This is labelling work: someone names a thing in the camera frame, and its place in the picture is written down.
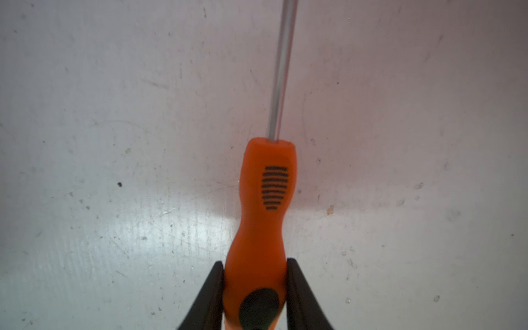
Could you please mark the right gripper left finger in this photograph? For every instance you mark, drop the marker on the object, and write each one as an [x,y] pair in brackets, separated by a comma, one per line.
[206,313]

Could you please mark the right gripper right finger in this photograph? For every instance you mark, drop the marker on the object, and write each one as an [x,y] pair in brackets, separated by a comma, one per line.
[303,309]

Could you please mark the orange screwdriver black grip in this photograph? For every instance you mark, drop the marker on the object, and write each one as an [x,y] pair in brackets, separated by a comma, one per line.
[256,266]

